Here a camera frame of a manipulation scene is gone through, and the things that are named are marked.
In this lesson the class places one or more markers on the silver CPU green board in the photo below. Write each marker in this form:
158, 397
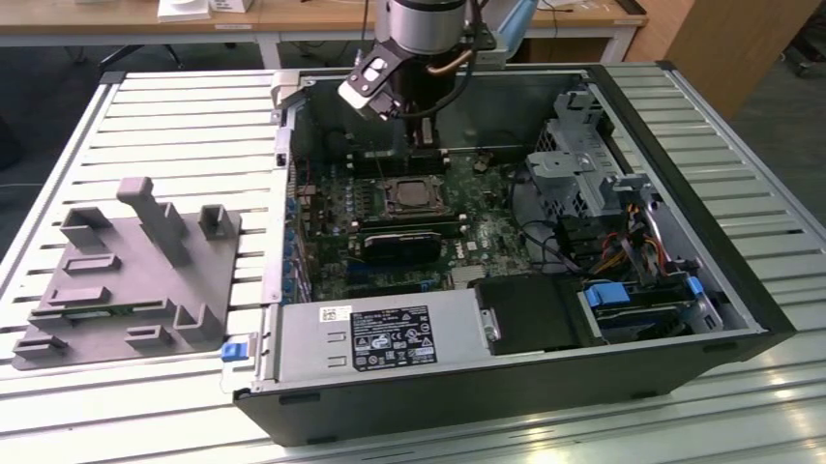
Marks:
416, 194

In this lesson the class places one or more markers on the CPU socket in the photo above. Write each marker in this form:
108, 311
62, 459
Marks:
417, 213

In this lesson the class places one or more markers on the silver drive cage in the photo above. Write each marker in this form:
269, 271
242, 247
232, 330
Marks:
557, 169

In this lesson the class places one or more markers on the wooden desk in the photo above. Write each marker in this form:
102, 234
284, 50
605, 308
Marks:
580, 21
77, 28

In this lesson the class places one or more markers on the green motherboard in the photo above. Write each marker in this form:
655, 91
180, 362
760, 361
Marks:
496, 227

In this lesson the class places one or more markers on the black graphics card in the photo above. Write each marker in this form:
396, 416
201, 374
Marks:
400, 250

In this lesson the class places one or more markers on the white box dark label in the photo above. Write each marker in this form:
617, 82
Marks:
232, 6

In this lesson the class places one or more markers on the small silver heatsink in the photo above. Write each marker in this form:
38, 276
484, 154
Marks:
465, 277

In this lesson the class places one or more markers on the plain white box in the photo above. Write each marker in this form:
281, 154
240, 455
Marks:
184, 12

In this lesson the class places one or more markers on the wooden cabinet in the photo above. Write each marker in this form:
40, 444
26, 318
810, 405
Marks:
710, 48

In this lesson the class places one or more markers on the black fan shroud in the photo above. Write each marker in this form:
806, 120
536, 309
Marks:
528, 314

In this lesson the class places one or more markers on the blue disk carrier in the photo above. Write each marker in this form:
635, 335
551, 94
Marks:
605, 294

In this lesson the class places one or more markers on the silver power supply unit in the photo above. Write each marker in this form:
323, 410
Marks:
309, 338

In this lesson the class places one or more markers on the grey plastic parts rack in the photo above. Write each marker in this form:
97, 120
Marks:
148, 290

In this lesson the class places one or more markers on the blue plastic tab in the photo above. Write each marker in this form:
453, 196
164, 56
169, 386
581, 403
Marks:
695, 287

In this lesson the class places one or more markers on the black chair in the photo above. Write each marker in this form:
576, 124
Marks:
810, 58

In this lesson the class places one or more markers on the blue plastic latch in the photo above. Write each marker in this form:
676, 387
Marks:
233, 353

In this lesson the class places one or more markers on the black PC case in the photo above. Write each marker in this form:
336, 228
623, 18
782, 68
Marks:
451, 411

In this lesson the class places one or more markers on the green RAM stick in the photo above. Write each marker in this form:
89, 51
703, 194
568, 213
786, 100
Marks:
86, 315

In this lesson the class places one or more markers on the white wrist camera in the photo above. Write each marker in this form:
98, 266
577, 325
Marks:
367, 82

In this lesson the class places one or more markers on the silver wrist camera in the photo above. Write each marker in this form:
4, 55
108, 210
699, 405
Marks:
493, 50

